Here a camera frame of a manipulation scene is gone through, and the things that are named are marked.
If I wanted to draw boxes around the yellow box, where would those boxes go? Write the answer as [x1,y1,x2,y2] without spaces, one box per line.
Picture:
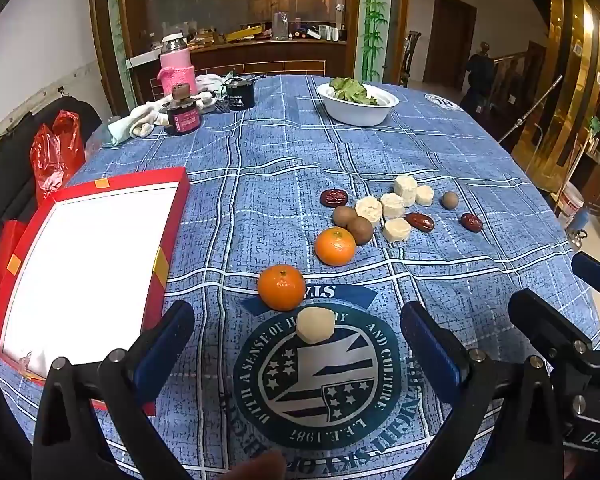
[223,25,263,42]

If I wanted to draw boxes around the orange mandarin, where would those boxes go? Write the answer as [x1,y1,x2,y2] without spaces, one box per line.
[314,227,357,267]
[257,264,307,312]

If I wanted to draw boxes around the white bucket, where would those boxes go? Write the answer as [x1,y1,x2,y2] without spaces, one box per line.
[555,180,586,218]

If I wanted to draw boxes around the black cup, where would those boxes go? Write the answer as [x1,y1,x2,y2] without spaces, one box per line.
[223,76,257,111]

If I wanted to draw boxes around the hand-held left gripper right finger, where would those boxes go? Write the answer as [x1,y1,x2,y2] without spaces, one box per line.
[400,301,566,480]

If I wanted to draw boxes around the dark jar with pink label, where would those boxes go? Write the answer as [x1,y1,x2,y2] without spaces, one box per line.
[161,85,202,136]

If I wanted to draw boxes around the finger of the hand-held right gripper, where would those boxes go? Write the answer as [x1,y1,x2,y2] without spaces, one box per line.
[509,288,594,372]
[571,251,600,306]

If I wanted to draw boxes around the green lettuce leaves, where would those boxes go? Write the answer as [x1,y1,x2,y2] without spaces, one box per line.
[328,77,379,107]

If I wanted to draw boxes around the white cloth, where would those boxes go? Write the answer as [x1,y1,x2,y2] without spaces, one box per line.
[107,74,226,146]

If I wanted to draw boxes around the clear pitcher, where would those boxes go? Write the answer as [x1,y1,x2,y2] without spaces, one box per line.
[271,11,291,41]

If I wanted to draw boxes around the golden pillar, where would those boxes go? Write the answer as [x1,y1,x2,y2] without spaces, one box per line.
[512,0,600,191]

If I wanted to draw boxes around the wooden chair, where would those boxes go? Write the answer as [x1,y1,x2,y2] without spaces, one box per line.
[397,31,423,88]

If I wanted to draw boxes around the cream pastry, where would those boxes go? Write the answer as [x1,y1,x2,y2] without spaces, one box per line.
[296,307,336,345]

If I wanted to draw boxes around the person's left hand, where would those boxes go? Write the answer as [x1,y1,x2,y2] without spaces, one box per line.
[229,452,287,480]

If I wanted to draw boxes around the wooden door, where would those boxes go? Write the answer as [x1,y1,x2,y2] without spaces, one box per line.
[422,0,477,86]

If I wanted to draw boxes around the metal pole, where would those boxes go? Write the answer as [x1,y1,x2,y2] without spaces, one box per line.
[497,75,563,143]

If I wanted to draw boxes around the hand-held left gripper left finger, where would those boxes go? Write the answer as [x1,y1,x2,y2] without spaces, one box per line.
[31,300,197,480]

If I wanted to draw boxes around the wooden counter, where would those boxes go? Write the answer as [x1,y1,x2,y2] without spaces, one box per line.
[125,35,351,106]

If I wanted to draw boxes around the bamboo painted pillar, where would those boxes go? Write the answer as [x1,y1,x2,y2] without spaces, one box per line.
[357,0,388,83]

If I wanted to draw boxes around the red plastic bag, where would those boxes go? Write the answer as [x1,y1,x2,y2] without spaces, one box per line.
[30,110,86,206]

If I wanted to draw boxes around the white bowl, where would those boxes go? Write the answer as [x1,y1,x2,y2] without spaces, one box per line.
[316,81,400,127]

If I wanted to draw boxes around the pink sleeved bottle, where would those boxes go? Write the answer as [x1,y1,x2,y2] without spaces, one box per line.
[156,32,197,97]

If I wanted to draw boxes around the blue plaid tablecloth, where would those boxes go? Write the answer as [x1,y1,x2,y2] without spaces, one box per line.
[0,74,600,480]

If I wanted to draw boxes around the red box with white inside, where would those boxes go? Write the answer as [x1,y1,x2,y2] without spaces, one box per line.
[0,167,191,417]

